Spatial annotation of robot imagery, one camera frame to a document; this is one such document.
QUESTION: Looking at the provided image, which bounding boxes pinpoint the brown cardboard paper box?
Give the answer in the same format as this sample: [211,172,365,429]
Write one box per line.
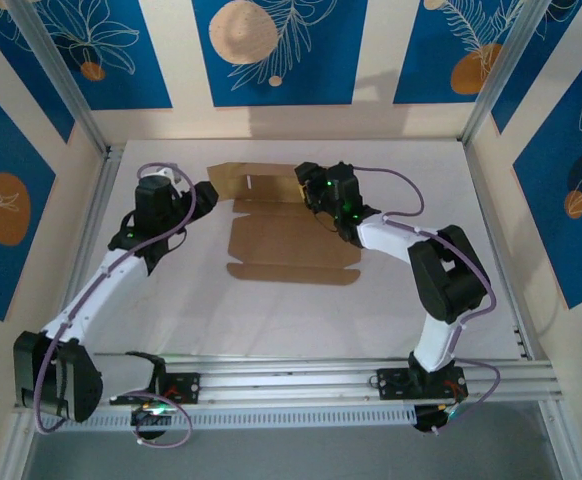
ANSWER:
[206,160,363,287]

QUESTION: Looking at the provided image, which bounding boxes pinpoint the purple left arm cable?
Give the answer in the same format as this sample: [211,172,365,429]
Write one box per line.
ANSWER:
[33,162,195,449]

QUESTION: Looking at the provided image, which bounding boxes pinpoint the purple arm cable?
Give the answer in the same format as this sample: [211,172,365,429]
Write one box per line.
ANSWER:
[353,167,502,436]
[33,162,195,449]

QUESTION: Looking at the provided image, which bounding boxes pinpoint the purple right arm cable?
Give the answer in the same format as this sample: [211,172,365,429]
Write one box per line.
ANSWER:
[353,167,502,436]

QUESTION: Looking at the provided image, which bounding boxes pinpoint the aluminium side rail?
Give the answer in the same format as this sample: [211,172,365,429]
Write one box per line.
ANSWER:
[45,145,125,359]
[463,143,535,360]

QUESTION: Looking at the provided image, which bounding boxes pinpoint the aluminium corner post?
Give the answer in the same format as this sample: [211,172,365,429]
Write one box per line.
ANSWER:
[462,0,555,147]
[6,0,113,157]

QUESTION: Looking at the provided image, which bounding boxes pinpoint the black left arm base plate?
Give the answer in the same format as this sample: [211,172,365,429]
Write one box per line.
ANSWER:
[109,372,201,406]

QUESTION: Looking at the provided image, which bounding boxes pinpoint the aluminium frame cross rails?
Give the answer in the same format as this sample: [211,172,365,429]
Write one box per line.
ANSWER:
[13,355,557,415]

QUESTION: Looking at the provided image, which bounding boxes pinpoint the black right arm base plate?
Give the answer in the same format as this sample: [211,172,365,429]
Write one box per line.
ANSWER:
[376,366,468,401]

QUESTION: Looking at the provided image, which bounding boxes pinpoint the grey slotted cable duct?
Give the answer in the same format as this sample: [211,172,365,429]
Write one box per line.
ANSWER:
[34,403,418,432]

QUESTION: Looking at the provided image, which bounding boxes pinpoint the aluminium frame leg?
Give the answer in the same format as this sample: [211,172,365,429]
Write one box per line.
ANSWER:
[540,399,582,480]
[0,412,40,480]

